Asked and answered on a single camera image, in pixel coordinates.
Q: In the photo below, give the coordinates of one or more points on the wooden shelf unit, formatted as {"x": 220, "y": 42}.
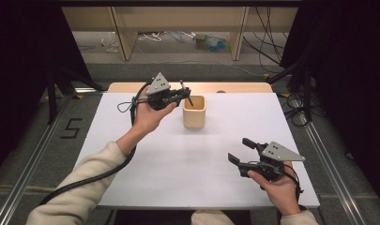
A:
{"x": 181, "y": 18}

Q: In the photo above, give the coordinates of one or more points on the person's right hand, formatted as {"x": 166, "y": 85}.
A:
{"x": 283, "y": 193}

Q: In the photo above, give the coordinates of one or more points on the person's leg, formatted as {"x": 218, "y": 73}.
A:
{"x": 211, "y": 218}

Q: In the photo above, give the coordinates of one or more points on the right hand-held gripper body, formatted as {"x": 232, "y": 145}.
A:
{"x": 276, "y": 153}

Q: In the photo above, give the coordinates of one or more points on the black metal stand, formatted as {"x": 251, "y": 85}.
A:
{"x": 62, "y": 84}
{"x": 298, "y": 81}

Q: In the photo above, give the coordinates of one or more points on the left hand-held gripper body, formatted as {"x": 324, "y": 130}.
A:
{"x": 158, "y": 87}

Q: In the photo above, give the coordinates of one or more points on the black curtain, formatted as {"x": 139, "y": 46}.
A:
{"x": 22, "y": 62}
{"x": 350, "y": 78}

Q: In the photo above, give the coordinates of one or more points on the cream square cup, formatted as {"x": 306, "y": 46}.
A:
{"x": 194, "y": 117}

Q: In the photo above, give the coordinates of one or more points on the white table board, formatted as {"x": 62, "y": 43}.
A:
{"x": 194, "y": 168}

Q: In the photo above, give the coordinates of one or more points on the wooden table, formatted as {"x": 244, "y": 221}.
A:
{"x": 234, "y": 86}

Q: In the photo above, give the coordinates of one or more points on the green and blue packaging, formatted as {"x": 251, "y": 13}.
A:
{"x": 212, "y": 43}

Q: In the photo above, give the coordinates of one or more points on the clear plastic wrapper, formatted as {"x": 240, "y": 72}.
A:
{"x": 110, "y": 42}

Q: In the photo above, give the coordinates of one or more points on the black pen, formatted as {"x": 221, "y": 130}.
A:
{"x": 187, "y": 93}

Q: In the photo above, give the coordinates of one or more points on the aluminium floor rail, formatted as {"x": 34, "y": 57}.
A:
{"x": 28, "y": 175}
{"x": 331, "y": 168}

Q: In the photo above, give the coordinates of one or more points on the person's left hand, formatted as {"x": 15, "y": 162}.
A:
{"x": 148, "y": 118}

